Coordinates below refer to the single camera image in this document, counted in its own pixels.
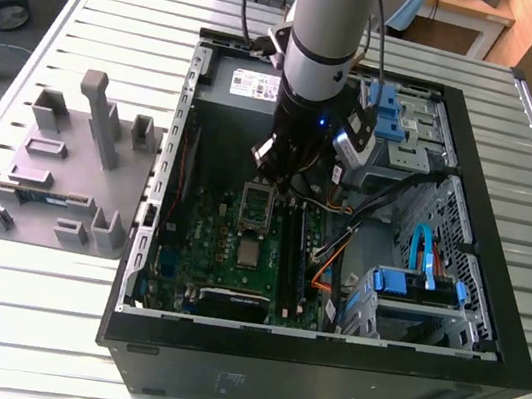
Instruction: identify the metal locking lever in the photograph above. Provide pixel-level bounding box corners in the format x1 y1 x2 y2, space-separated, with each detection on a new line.
264 192 284 242

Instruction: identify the hard disk in blue carrier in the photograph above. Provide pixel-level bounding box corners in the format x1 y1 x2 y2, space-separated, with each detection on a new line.
368 265 469 312

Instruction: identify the dark RAM stick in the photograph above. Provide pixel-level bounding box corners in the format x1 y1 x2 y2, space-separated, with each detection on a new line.
0 181 91 214

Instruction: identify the CPU socket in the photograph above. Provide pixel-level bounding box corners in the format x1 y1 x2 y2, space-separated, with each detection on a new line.
231 233 270 275

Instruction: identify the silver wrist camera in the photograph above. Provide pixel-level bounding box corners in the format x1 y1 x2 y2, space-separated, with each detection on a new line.
327 103 382 173

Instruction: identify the white black wire bundle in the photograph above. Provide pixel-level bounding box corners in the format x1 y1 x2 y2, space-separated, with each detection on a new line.
289 183 355 218

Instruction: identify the metal socket cover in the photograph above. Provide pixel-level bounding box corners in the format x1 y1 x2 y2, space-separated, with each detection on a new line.
233 178 279 240

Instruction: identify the grey metal drive cage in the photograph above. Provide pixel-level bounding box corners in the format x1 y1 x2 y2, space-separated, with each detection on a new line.
339 259 508 359
343 76 470 206

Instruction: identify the black camera cable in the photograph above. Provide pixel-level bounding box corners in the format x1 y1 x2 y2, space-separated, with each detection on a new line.
358 0 401 113
232 0 284 60

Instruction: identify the blue plastic disk carrier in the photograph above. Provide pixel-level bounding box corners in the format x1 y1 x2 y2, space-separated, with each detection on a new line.
362 81 415 146

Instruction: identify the orange wire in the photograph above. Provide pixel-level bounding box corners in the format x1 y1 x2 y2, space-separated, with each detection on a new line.
309 245 343 294

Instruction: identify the grey power supply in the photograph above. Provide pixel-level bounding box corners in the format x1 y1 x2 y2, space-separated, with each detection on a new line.
183 51 288 184

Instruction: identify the green motherboard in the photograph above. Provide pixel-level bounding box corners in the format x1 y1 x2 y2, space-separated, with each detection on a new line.
142 162 347 335

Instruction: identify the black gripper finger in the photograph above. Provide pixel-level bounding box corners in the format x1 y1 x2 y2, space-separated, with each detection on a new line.
284 155 324 202
245 134 294 197

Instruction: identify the blue flat wire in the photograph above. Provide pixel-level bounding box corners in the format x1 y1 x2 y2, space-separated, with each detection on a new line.
402 221 448 293

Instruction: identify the grey parts rack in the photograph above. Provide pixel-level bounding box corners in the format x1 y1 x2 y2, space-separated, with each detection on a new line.
0 54 177 267

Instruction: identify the wooden desk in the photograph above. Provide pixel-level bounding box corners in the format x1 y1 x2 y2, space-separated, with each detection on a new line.
410 0 520 66

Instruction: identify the black RAM slot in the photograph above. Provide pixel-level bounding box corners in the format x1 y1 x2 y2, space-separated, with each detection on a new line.
269 200 305 318
280 202 316 317
274 201 311 318

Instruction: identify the silver CPU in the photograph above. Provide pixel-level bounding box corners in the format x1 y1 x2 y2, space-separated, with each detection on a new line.
236 239 263 269

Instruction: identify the black PC case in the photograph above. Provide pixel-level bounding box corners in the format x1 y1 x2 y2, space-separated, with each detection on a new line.
87 16 532 399

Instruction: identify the black graphics card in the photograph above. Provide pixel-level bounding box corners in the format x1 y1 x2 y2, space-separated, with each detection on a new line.
193 283 276 328

